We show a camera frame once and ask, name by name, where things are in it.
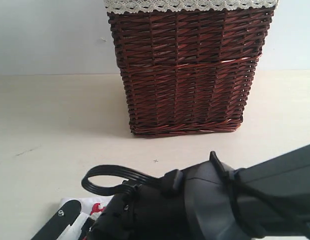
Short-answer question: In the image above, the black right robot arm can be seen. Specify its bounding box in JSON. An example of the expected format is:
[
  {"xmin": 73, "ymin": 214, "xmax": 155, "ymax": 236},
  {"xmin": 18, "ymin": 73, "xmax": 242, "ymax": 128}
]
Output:
[{"xmin": 81, "ymin": 144, "xmax": 310, "ymax": 240}]

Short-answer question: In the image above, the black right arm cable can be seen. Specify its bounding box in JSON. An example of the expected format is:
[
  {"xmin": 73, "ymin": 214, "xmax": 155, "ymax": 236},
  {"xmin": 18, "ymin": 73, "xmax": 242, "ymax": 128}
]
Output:
[{"xmin": 81, "ymin": 150, "xmax": 310, "ymax": 223}]

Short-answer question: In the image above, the dark brown wicker basket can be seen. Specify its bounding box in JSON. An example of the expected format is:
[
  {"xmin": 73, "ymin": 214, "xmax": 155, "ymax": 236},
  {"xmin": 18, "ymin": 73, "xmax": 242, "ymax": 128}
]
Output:
[{"xmin": 108, "ymin": 7, "xmax": 274, "ymax": 138}]

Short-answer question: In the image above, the white t-shirt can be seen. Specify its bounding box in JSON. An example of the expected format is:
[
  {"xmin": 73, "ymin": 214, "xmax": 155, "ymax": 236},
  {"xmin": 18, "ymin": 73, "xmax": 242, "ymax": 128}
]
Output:
[{"xmin": 58, "ymin": 196, "xmax": 112, "ymax": 240}]

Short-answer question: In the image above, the white lace crochet cloth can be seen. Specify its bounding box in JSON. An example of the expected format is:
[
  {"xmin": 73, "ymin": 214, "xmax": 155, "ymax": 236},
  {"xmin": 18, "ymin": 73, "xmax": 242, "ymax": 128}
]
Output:
[{"xmin": 104, "ymin": 0, "xmax": 278, "ymax": 14}]

